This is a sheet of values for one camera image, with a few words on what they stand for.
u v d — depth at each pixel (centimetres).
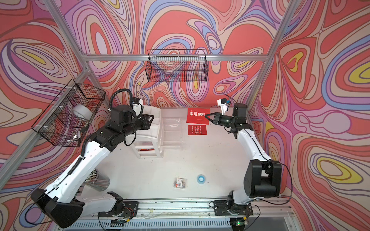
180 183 80
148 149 86
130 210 72
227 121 70
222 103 73
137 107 62
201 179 83
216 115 73
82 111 74
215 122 72
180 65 96
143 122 62
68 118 70
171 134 103
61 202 38
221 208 73
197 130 106
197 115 82
